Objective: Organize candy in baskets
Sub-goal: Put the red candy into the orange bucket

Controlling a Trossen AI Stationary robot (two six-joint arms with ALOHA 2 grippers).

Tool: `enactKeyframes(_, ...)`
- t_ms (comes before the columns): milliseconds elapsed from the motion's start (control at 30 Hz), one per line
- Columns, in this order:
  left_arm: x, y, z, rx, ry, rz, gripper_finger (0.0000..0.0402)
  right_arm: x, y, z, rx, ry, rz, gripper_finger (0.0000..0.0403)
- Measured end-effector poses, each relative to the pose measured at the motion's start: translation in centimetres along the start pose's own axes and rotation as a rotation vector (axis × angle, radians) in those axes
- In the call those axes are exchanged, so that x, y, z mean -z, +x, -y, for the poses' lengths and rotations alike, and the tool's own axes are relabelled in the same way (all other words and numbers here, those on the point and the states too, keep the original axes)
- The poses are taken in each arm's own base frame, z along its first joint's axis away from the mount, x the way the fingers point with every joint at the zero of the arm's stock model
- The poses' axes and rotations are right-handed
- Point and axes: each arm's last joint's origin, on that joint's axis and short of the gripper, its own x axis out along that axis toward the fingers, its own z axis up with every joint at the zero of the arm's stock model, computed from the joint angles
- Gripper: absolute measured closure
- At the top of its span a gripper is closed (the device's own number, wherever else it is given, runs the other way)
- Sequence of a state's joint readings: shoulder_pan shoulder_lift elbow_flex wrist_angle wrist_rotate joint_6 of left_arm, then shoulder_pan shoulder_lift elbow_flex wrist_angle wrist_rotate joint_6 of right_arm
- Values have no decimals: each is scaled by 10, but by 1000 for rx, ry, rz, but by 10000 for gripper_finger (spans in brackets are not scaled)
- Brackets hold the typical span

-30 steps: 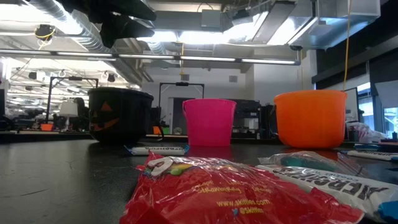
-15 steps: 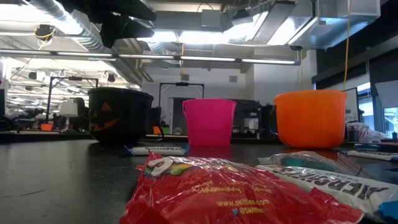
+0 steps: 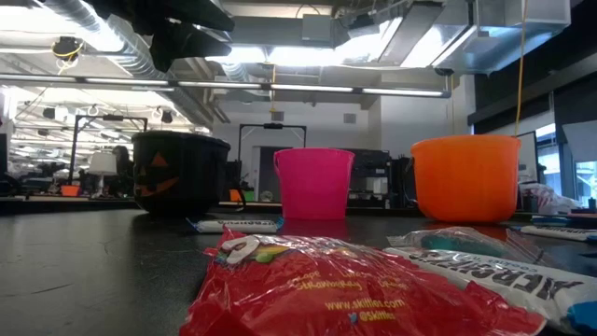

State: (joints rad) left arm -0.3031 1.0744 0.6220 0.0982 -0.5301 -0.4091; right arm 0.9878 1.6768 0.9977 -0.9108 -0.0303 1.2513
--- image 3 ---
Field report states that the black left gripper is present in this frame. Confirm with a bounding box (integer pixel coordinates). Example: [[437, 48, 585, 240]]
[[86, 0, 236, 74]]

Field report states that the red Skittles candy pack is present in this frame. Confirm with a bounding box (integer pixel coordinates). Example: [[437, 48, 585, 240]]
[[179, 231, 548, 336]]

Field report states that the clear bag teal candy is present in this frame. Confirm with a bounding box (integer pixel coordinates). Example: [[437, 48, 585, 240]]
[[387, 227, 554, 265]]

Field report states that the long ceiling light bar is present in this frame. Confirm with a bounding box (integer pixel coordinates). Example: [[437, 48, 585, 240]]
[[0, 73, 452, 99]]

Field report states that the black jack-o-lantern bucket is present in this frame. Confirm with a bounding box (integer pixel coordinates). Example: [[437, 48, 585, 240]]
[[132, 130, 232, 217]]

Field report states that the white shade lamp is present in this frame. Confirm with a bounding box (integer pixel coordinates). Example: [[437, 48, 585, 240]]
[[88, 151, 118, 198]]

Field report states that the pink plastic bucket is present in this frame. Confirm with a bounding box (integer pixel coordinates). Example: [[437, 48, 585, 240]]
[[272, 147, 355, 221]]

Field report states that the black equipment rack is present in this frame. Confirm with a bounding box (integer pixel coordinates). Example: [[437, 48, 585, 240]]
[[352, 148, 393, 209]]

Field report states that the orange plastic bucket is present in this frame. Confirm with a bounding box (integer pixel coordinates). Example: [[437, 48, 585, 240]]
[[410, 134, 522, 223]]

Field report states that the white plastic bag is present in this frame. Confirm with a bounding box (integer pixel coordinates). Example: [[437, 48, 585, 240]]
[[519, 181, 582, 215]]

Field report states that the black rectangular frame stand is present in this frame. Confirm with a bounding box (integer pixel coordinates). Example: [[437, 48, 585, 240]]
[[69, 114, 149, 186], [237, 122, 308, 162]]

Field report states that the yellow cord with tag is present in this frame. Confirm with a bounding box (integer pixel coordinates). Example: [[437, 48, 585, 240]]
[[269, 63, 278, 113]]

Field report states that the yellow cable ceiling reel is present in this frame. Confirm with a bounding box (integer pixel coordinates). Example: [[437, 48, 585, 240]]
[[50, 35, 86, 64]]

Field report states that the silver rectangular air duct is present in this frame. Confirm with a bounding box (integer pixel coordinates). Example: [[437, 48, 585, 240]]
[[335, 0, 573, 76]]

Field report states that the white board black frame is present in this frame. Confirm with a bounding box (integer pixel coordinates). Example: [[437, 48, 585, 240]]
[[518, 131, 540, 184]]

